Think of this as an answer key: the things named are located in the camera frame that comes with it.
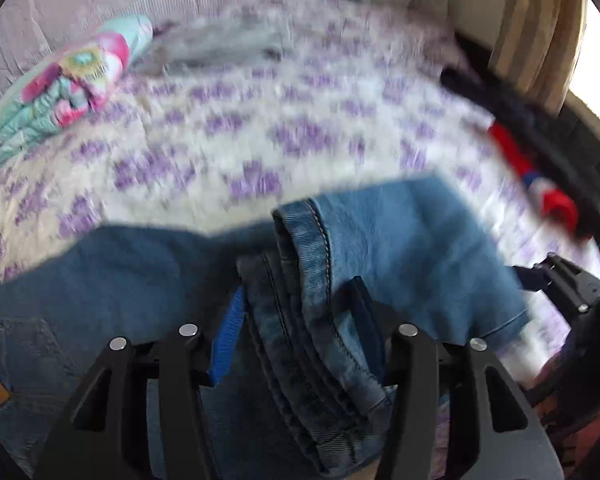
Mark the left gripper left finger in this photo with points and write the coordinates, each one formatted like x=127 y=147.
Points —
x=138 y=393

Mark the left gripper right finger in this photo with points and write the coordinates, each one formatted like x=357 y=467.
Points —
x=494 y=433

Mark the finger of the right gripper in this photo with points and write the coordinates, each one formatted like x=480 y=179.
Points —
x=546 y=275

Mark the blue denim child jeans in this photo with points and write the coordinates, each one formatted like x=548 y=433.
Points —
x=299 y=400

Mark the dark navy clothing pile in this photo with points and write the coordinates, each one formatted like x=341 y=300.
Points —
x=563 y=148

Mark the red garment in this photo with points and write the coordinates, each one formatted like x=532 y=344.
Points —
x=548 y=199

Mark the striped beige curtain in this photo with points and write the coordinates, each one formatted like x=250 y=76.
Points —
x=537 y=48

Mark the purple floral bedspread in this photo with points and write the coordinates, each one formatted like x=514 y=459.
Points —
x=355 y=101

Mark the folded floral turquoise quilt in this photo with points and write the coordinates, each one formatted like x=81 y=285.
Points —
x=69 y=84

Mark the folded grey garment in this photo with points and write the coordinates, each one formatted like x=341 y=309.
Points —
x=180 y=49

